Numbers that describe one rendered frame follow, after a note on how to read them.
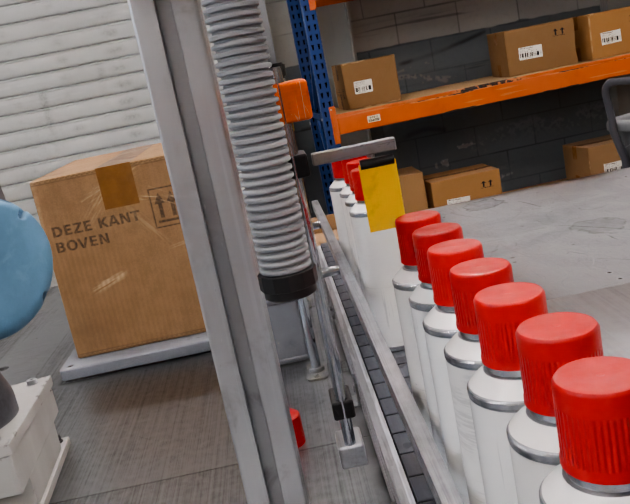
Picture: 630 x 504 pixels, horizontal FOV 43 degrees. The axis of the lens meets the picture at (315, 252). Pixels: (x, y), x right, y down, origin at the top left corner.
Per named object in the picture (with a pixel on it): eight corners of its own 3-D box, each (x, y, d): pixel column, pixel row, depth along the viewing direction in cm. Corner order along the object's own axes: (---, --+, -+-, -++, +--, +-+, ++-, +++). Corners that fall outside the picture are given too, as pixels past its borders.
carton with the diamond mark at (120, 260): (236, 326, 120) (195, 148, 113) (77, 359, 119) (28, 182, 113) (239, 276, 149) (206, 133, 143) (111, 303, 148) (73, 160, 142)
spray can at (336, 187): (390, 298, 108) (363, 149, 103) (352, 306, 108) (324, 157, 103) (384, 288, 113) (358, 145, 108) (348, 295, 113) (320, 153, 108)
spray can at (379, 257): (423, 346, 89) (392, 165, 84) (378, 355, 89) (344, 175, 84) (414, 331, 94) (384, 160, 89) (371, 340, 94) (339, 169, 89)
